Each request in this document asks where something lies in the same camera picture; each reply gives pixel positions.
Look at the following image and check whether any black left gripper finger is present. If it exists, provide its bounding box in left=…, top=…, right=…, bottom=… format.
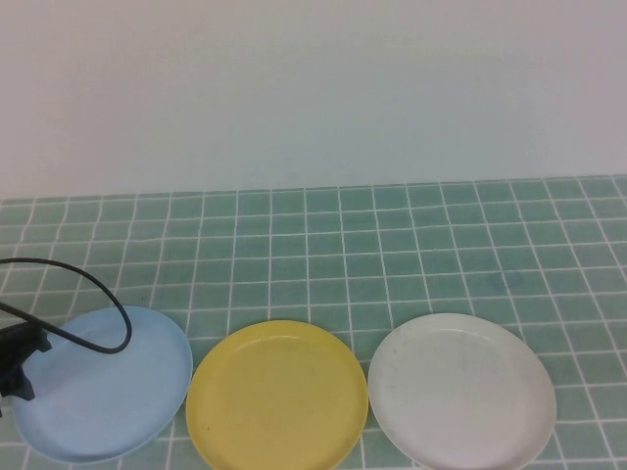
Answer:
left=0, top=323, right=53, bottom=367
left=0, top=364, right=36, bottom=403

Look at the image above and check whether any light blue round plate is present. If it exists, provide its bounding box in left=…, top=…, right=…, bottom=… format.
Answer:
left=12, top=304, right=194, bottom=466

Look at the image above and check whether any white round plate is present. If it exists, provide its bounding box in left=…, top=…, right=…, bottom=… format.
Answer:
left=366, top=312, right=558, bottom=470

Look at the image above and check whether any yellow round plate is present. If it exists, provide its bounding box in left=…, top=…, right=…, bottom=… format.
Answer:
left=184, top=320, right=370, bottom=470

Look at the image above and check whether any green checkered tablecloth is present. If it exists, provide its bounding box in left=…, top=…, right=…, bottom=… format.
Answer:
left=0, top=176, right=627, bottom=470

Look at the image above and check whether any black cable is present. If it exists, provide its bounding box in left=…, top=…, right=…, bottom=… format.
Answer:
left=0, top=258, right=134, bottom=356

